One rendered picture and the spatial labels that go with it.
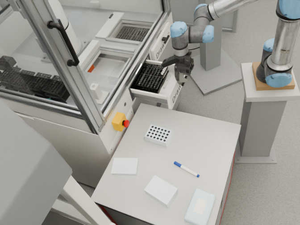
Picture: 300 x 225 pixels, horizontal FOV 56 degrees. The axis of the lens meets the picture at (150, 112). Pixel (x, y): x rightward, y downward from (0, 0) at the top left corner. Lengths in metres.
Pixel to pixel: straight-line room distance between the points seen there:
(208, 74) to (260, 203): 1.28
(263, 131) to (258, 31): 1.58
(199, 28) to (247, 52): 1.81
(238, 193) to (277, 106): 0.71
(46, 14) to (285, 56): 1.00
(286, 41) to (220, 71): 1.54
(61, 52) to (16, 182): 0.53
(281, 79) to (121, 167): 0.88
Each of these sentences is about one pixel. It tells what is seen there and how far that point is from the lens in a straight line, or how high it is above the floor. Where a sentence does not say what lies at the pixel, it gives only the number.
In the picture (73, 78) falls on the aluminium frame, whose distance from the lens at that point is 1.12.
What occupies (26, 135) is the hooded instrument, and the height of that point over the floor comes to 1.56.
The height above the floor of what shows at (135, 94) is 0.87.
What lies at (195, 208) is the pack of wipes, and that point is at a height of 0.81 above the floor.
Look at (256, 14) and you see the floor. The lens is 3.63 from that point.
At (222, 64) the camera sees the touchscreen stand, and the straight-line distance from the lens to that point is 2.90.
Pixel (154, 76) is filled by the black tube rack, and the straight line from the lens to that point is 1.60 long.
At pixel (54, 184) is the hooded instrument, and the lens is 0.75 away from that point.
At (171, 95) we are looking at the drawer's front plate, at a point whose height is 0.91.
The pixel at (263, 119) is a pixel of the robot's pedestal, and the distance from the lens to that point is 1.91.
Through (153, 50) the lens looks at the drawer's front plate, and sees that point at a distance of 1.73.
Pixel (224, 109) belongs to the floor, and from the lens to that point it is 2.56.
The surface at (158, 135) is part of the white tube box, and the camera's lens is 1.48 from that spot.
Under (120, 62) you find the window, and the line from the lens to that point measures 1.45.
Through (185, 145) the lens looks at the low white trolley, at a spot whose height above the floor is 0.76.
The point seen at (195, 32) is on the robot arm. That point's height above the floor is 1.23.
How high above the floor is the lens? 2.01
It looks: 51 degrees down
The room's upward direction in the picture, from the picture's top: 15 degrees counter-clockwise
